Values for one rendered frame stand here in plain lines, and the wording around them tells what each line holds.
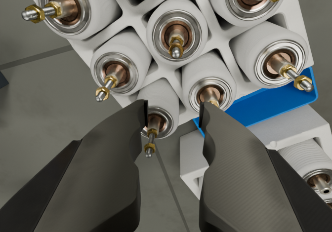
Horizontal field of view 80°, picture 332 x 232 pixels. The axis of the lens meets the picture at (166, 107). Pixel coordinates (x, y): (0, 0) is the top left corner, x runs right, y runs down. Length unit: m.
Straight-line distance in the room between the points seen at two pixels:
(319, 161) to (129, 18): 0.49
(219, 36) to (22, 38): 0.55
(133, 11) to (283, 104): 0.44
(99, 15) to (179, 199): 0.86
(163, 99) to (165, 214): 0.83
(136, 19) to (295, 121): 0.45
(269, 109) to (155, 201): 0.68
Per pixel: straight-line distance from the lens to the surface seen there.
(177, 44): 0.25
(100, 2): 0.35
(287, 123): 0.60
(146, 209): 1.10
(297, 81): 0.30
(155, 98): 0.37
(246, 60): 0.36
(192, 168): 0.60
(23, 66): 0.77
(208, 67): 0.35
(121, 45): 0.34
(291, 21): 0.44
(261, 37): 0.36
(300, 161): 0.56
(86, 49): 0.44
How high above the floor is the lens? 0.57
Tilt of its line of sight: 58 degrees down
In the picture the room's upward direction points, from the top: 174 degrees counter-clockwise
